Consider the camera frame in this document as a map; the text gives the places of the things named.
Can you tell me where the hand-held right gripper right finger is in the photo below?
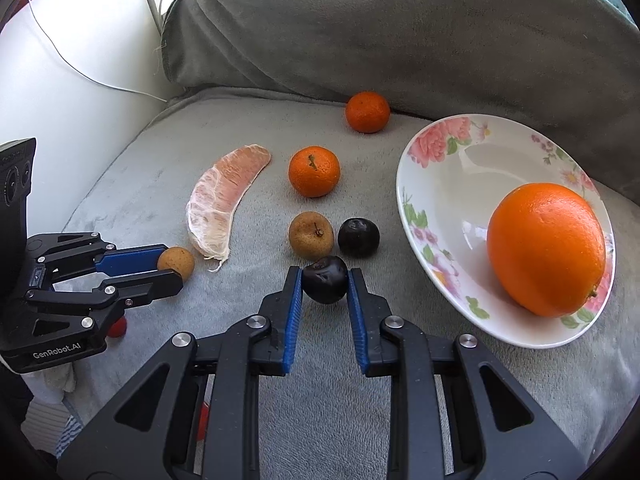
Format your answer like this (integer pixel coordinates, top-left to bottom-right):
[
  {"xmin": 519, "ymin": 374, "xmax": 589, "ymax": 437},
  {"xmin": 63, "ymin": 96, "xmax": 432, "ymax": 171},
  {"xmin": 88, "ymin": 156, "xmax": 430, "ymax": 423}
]
[{"xmin": 347, "ymin": 267, "xmax": 588, "ymax": 480}]

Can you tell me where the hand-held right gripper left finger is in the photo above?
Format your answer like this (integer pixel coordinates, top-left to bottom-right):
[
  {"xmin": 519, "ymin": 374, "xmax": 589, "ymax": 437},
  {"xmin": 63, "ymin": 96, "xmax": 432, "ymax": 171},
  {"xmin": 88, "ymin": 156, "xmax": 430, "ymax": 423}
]
[{"xmin": 57, "ymin": 266, "xmax": 306, "ymax": 480}]

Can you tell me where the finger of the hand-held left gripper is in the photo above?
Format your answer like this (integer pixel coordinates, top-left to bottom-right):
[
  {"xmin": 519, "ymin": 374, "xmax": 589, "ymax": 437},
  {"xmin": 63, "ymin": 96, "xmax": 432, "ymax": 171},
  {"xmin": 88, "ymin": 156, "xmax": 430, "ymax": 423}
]
[
  {"xmin": 25, "ymin": 267, "xmax": 186, "ymax": 333},
  {"xmin": 25, "ymin": 231, "xmax": 171, "ymax": 281}
]

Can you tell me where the small brown round fruit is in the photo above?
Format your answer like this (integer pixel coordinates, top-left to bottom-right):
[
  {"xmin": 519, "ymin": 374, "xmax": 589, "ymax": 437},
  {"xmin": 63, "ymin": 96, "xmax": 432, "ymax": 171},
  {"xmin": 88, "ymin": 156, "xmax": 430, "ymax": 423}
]
[
  {"xmin": 156, "ymin": 246, "xmax": 195, "ymax": 282},
  {"xmin": 288, "ymin": 211, "xmax": 334, "ymax": 256}
]

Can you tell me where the dark purple plum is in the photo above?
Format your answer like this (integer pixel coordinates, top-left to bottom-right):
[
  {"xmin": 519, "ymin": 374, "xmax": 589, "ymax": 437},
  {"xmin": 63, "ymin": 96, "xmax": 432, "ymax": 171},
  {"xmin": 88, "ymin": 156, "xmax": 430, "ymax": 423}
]
[
  {"xmin": 302, "ymin": 255, "xmax": 349, "ymax": 305},
  {"xmin": 338, "ymin": 218, "xmax": 380, "ymax": 259}
]

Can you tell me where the sausage roll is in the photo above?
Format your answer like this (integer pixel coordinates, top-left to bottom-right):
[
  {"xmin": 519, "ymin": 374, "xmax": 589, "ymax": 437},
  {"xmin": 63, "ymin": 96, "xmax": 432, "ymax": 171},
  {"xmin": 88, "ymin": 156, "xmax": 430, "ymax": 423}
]
[{"xmin": 186, "ymin": 144, "xmax": 272, "ymax": 273}]

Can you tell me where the orange mandarin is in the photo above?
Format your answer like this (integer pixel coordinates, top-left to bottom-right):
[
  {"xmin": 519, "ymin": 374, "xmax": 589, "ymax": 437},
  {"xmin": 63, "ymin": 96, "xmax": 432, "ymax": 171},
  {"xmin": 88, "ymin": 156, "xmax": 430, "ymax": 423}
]
[
  {"xmin": 345, "ymin": 91, "xmax": 391, "ymax": 134},
  {"xmin": 288, "ymin": 146, "xmax": 341, "ymax": 198}
]

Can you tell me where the white floral plate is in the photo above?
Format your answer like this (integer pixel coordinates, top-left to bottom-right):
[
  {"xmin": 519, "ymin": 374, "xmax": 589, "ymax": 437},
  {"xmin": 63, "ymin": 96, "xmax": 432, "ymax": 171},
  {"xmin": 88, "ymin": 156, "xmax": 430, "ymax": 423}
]
[{"xmin": 396, "ymin": 114, "xmax": 617, "ymax": 349}]

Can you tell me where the white cloth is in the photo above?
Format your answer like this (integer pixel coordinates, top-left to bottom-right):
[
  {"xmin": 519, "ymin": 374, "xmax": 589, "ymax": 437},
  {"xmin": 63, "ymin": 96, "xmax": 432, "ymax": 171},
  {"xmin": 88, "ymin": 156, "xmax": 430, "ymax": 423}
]
[{"xmin": 27, "ymin": 359, "xmax": 77, "ymax": 407}]

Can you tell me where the large orange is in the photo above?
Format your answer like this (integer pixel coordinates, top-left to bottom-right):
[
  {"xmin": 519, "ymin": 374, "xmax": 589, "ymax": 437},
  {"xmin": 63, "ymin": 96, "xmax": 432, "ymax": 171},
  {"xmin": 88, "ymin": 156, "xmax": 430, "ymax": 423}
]
[{"xmin": 486, "ymin": 183, "xmax": 607, "ymax": 318}]

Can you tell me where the grey plush cushion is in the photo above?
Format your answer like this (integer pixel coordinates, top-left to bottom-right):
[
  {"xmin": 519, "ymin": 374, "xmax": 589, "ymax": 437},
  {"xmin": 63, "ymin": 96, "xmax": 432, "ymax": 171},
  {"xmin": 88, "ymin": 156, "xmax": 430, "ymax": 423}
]
[{"xmin": 161, "ymin": 0, "xmax": 640, "ymax": 201}]

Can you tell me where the white cable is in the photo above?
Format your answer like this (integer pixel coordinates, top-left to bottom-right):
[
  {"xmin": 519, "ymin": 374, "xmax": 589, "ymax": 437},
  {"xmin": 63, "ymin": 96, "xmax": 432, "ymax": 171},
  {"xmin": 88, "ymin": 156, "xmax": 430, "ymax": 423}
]
[{"xmin": 27, "ymin": 0, "xmax": 167, "ymax": 104}]

